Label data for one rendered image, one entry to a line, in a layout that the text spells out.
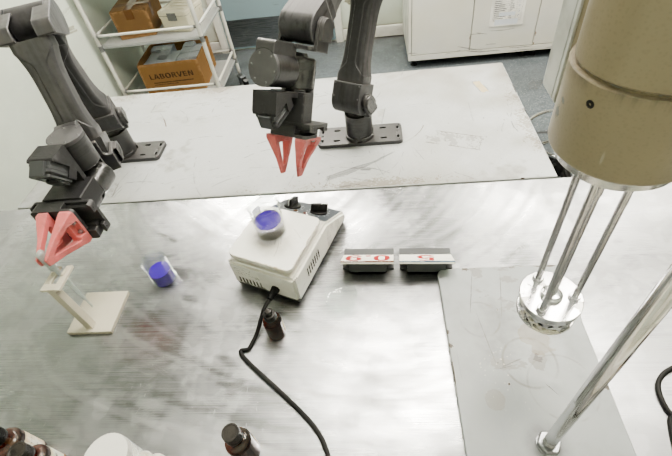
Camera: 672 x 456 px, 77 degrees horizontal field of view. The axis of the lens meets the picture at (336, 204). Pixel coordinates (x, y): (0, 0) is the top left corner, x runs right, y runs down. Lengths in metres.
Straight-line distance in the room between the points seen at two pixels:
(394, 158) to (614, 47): 0.70
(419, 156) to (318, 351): 0.49
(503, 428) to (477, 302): 0.18
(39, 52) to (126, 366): 0.54
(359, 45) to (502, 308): 0.57
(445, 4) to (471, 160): 2.15
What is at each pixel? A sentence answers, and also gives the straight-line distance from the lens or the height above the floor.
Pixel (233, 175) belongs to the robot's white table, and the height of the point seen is 0.90.
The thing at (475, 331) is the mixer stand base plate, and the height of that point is 0.91.
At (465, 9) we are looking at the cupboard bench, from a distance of 3.09.
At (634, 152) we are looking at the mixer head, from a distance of 0.34.
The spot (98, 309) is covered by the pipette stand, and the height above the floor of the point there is 0.91.
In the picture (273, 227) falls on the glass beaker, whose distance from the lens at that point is 0.69.
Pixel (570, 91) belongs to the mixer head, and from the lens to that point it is 0.35.
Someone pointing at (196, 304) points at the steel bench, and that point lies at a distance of 0.80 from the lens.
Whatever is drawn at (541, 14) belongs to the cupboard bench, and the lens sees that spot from 3.24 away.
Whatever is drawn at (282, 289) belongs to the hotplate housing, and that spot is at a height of 0.93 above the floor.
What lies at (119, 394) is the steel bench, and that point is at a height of 0.90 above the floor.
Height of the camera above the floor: 1.52
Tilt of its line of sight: 45 degrees down
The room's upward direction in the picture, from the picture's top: 9 degrees counter-clockwise
